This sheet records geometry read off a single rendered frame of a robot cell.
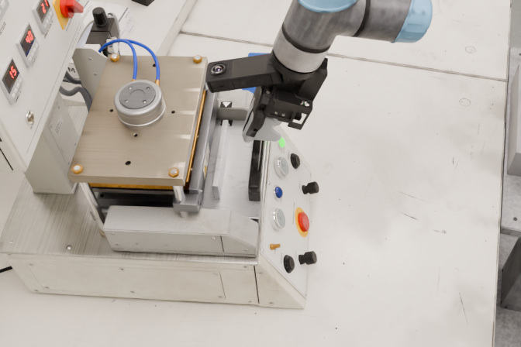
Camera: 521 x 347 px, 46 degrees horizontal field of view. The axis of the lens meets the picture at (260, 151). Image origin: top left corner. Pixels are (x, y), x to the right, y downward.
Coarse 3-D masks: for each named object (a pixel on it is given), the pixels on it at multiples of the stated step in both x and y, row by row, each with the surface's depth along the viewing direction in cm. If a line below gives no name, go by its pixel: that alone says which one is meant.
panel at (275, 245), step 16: (272, 144) 121; (288, 144) 128; (272, 160) 119; (288, 160) 126; (272, 176) 117; (288, 176) 124; (304, 176) 132; (272, 192) 116; (288, 192) 122; (288, 208) 120; (304, 208) 128; (288, 224) 119; (272, 240) 111; (288, 240) 117; (304, 240) 124; (272, 256) 109; (288, 272) 113; (304, 272) 120; (304, 288) 118
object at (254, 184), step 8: (256, 144) 109; (264, 144) 111; (256, 152) 108; (256, 160) 107; (256, 168) 106; (256, 176) 105; (248, 184) 104; (256, 184) 104; (248, 192) 105; (256, 192) 104; (256, 200) 106
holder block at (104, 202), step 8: (104, 192) 106; (104, 200) 106; (112, 200) 105; (120, 200) 105; (128, 200) 105; (136, 200) 105; (144, 200) 105; (152, 200) 105; (160, 200) 105; (168, 200) 105
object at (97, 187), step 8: (200, 112) 108; (200, 120) 108; (192, 144) 104; (192, 152) 103; (192, 160) 102; (96, 184) 102; (104, 184) 102; (112, 184) 101; (120, 184) 101; (128, 184) 101; (136, 184) 101; (112, 192) 103; (120, 192) 103; (128, 192) 103; (136, 192) 103; (144, 192) 102; (152, 192) 102; (160, 192) 102; (168, 192) 102
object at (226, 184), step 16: (224, 128) 112; (240, 128) 117; (224, 144) 110; (240, 144) 115; (224, 160) 110; (240, 160) 112; (208, 176) 110; (224, 176) 110; (240, 176) 110; (96, 192) 110; (208, 192) 108; (224, 192) 108; (240, 192) 108; (208, 208) 106; (224, 208) 106; (240, 208) 106; (256, 208) 106
